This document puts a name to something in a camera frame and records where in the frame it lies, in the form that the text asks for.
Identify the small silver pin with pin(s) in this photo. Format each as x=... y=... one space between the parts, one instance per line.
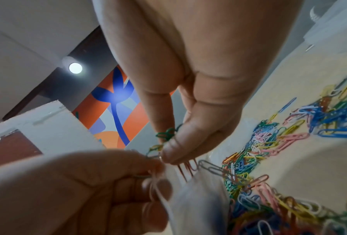
x=309 y=47

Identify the white paper sheet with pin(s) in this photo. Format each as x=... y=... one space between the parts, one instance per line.
x=335 y=20

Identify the orange and blue wall painting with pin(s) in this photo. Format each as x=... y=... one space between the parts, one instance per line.
x=118 y=114

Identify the white face mask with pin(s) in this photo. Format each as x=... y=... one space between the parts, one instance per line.
x=196 y=202

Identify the person's right hand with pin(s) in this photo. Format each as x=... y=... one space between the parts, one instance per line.
x=208 y=46

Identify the person's left hand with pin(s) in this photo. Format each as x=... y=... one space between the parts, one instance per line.
x=60 y=195

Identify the pile of colourful paper clips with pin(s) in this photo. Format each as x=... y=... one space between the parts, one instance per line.
x=266 y=183

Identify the round ceiling light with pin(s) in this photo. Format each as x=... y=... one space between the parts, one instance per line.
x=75 y=68

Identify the white partition board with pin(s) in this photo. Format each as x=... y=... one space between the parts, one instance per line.
x=45 y=128

